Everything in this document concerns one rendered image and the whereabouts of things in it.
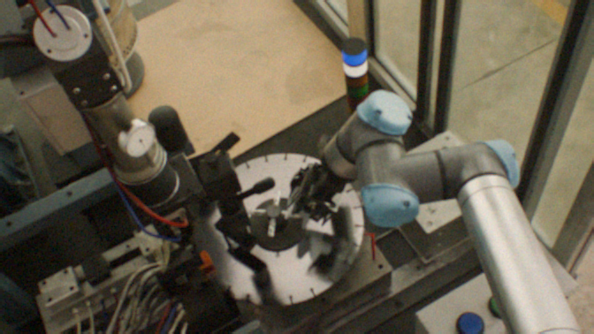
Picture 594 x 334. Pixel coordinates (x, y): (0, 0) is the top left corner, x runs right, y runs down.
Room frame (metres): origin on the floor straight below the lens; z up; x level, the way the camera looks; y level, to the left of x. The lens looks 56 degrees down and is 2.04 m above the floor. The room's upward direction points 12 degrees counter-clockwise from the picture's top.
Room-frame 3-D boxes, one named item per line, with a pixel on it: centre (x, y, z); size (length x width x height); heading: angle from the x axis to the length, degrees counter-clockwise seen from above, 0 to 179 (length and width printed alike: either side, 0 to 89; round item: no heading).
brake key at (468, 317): (0.36, -0.23, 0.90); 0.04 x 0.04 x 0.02
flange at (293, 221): (0.61, 0.07, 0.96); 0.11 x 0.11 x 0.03
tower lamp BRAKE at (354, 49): (0.83, -0.14, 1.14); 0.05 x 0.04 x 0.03; 19
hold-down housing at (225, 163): (0.57, 0.13, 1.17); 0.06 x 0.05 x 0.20; 100
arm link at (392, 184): (0.48, -0.13, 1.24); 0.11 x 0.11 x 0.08; 87
